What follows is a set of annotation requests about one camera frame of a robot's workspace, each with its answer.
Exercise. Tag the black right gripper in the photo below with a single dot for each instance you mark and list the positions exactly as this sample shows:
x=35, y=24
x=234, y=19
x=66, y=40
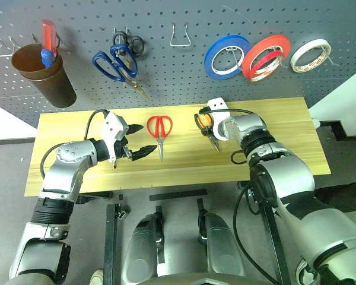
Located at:
x=211, y=130

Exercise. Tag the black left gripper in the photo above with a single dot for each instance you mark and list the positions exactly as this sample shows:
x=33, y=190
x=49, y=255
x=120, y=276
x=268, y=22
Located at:
x=121, y=148

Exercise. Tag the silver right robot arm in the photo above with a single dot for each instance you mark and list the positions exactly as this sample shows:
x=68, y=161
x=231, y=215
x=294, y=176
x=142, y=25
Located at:
x=284, y=172

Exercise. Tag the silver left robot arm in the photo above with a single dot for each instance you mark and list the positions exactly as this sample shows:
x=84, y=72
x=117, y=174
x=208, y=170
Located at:
x=74, y=151

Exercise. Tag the grey pegboard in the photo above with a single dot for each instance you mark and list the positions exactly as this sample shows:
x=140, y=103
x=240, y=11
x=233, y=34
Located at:
x=172, y=74

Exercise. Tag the blue tape roll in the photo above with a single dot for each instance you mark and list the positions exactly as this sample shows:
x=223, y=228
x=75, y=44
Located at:
x=209, y=63

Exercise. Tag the black floor tape strip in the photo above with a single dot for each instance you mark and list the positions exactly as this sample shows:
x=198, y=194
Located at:
x=178, y=195

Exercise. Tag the small red white tape roll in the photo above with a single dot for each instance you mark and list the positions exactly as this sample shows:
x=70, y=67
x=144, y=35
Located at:
x=264, y=75

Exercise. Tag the large red tape roll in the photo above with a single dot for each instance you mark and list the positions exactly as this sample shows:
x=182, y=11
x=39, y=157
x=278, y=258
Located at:
x=249, y=59

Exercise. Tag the brown metal cup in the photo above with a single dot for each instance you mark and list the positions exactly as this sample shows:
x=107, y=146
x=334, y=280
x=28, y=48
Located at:
x=44, y=83

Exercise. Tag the silver left robot leg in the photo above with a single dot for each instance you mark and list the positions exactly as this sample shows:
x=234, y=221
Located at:
x=142, y=252

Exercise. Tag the silver robot leg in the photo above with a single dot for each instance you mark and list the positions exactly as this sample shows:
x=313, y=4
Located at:
x=222, y=243
x=142, y=252

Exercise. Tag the silver right robot leg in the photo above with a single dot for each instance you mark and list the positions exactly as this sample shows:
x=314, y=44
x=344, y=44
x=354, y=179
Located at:
x=222, y=243

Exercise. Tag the white shoe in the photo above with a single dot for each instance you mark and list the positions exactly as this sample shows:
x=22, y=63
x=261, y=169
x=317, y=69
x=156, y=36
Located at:
x=97, y=277

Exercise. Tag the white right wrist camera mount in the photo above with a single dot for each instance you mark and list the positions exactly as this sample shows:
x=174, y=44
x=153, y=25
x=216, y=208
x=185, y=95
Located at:
x=217, y=107

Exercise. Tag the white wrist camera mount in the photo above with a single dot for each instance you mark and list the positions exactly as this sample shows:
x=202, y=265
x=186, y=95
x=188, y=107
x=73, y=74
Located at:
x=217, y=107
x=111, y=126

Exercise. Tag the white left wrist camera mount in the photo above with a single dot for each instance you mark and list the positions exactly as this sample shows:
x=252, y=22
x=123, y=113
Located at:
x=111, y=126

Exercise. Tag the black table frame leg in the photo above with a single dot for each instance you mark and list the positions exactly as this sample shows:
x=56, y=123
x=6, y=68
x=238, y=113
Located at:
x=274, y=237
x=110, y=237

